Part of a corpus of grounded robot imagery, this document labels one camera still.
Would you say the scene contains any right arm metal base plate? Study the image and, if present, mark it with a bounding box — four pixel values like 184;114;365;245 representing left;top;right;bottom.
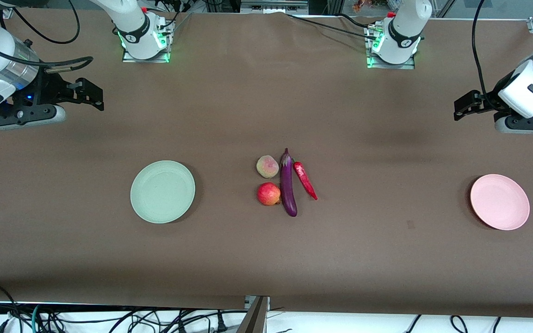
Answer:
122;18;174;63

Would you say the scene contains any yellowish pink peach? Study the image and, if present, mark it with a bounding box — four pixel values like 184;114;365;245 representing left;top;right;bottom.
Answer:
256;155;279;179

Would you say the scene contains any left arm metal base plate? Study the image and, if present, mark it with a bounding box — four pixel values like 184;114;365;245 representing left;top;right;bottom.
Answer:
365;25;416;70

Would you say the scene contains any red chili pepper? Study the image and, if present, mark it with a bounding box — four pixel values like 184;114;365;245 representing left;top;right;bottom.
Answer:
293;161;318;201

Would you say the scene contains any brown support post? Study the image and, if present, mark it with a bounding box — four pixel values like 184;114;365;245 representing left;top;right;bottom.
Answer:
236;295;271;333

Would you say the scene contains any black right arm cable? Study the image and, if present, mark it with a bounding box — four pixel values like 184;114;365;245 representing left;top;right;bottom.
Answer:
0;0;94;74

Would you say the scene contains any pink plate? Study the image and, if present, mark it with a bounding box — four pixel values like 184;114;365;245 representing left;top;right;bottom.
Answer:
470;174;530;231

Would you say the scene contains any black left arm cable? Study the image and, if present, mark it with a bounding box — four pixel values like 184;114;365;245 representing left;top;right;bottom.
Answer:
472;0;498;110

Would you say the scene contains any red apple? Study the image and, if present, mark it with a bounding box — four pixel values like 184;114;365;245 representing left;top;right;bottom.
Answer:
257;182;281;206

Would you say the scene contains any brown table cover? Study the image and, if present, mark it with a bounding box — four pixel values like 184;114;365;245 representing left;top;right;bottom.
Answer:
0;9;533;320

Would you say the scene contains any light green plate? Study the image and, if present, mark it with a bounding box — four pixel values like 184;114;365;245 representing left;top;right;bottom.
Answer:
130;160;196;224

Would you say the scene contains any purple eggplant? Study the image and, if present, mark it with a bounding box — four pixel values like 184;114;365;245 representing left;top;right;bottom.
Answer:
279;148;298;217

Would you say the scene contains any black cable bundle behind base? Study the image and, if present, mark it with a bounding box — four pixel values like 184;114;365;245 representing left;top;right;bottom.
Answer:
149;0;193;31

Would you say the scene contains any long black cable on table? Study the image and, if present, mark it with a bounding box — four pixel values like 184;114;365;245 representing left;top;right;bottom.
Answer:
287;13;372;40

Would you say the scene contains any short black cable on table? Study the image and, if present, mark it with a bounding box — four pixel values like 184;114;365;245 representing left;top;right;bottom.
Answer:
331;12;370;28

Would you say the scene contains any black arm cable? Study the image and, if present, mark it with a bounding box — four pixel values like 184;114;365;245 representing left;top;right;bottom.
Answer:
472;0;498;110
0;0;94;74

